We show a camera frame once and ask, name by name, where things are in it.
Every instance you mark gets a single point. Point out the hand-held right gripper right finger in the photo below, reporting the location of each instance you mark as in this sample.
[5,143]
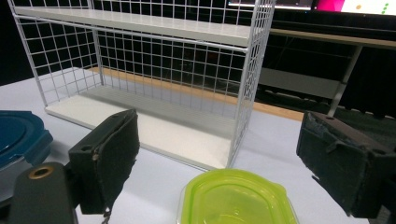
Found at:
[342,165]

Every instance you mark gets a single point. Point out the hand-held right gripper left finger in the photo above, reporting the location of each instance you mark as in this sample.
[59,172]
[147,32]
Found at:
[106,168]

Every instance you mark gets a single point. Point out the blue lid glass container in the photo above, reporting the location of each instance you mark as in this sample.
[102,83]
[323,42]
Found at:
[18,133]

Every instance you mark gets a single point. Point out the yellow-green bowl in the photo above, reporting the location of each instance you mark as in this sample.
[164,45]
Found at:
[236,199]

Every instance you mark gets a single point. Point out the computer monitor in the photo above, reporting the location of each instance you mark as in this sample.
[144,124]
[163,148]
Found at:
[358,5]

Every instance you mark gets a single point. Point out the white frame wooden desk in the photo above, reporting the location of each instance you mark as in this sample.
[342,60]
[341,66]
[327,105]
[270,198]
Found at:
[299,82]

